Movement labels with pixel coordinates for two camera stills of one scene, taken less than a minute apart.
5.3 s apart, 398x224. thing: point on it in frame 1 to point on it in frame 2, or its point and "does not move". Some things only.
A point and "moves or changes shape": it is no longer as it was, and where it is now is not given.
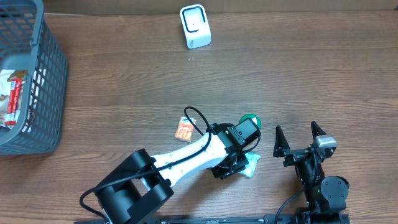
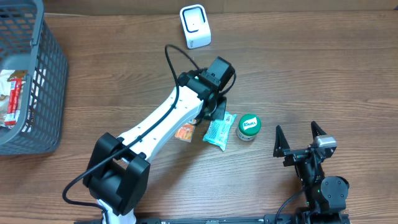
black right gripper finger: x=316 y=130 does not move
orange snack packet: x=185 y=130 does not move
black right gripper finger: x=281 y=143 does not move
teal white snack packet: x=252 y=158 moves or changes shape
